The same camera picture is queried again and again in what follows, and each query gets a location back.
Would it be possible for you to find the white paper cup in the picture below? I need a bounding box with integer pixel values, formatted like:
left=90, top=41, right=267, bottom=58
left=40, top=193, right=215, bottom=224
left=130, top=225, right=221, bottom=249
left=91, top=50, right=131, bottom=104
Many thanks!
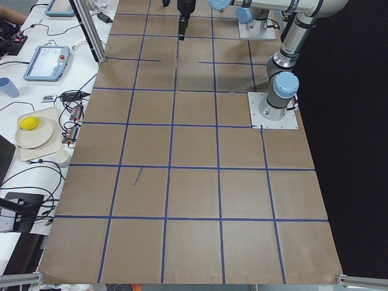
left=54, top=150, right=72, bottom=167

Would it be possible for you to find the beige round plate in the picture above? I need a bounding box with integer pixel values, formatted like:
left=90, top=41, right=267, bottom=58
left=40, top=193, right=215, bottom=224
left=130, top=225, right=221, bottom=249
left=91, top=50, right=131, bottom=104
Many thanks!
left=15, top=117, right=54, bottom=149

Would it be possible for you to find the yellow lemon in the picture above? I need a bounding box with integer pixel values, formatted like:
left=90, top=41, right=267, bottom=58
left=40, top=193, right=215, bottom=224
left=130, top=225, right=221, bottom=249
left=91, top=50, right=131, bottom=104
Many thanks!
left=19, top=116, right=39, bottom=131

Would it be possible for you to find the blue teach pendant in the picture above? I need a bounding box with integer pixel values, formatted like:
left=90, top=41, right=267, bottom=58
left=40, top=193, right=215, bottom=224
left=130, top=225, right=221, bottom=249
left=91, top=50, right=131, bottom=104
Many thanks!
left=45, top=0, right=75, bottom=17
left=24, top=45, right=70, bottom=82

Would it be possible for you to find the light blue cup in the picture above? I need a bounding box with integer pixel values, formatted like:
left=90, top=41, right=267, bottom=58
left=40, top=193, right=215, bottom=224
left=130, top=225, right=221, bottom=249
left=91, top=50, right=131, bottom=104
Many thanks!
left=0, top=77, right=19, bottom=98

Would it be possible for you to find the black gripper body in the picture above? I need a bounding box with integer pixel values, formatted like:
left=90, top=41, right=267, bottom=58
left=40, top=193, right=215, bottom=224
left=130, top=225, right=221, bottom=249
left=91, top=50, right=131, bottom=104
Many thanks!
left=177, top=0, right=196, bottom=29

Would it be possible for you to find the beige tray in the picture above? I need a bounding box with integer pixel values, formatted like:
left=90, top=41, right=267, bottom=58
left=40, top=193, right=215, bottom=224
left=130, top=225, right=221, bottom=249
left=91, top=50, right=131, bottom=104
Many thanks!
left=15, top=107, right=62, bottom=162

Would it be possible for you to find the aluminium frame post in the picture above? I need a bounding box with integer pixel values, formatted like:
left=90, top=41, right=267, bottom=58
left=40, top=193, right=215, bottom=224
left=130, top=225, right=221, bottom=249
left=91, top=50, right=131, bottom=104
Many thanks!
left=69, top=0, right=106, bottom=63

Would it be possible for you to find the black camera stand base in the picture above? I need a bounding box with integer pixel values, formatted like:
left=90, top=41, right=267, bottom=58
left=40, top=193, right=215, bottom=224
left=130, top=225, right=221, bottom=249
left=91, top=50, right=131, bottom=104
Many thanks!
left=1, top=192, right=44, bottom=233

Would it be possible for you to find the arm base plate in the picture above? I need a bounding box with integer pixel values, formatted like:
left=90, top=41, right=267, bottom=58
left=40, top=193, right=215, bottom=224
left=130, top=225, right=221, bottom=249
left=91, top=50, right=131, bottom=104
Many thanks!
left=238, top=19, right=276, bottom=41
left=248, top=92, right=299, bottom=130

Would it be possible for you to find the black power adapter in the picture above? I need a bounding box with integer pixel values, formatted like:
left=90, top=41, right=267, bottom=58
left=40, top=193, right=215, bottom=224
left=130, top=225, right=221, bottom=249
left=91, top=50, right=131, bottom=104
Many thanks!
left=97, top=13, right=113, bottom=24

